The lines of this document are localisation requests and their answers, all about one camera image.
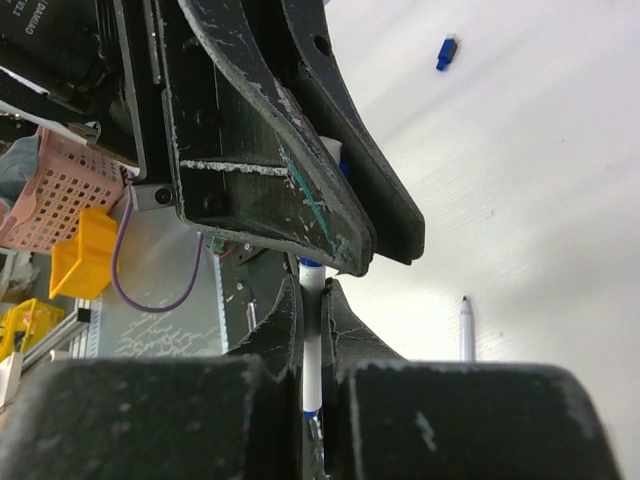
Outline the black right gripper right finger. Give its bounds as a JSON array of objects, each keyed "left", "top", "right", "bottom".
[{"left": 322, "top": 279, "right": 410, "bottom": 479}]

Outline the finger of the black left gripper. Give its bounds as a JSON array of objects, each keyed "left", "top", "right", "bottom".
[{"left": 281, "top": 1, "right": 425, "bottom": 264}]

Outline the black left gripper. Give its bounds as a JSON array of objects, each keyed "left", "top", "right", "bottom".
[{"left": 96, "top": 1, "right": 375, "bottom": 276}]

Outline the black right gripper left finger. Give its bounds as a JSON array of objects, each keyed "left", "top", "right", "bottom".
[{"left": 229, "top": 274, "right": 302, "bottom": 479}]

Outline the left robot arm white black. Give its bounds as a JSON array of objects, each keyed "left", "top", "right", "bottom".
[{"left": 1, "top": 1, "right": 426, "bottom": 277}]

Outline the pink perforated basket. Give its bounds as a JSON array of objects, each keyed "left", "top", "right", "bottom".
[{"left": 1, "top": 127, "right": 124, "bottom": 254}]

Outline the yellow plastic bin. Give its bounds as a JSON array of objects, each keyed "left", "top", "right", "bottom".
[
  {"left": 1, "top": 298, "right": 65, "bottom": 361},
  {"left": 48, "top": 207, "right": 118, "bottom": 301}
]

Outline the white slotted cable duct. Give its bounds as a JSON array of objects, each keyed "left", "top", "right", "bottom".
[{"left": 213, "top": 255, "right": 230, "bottom": 354}]

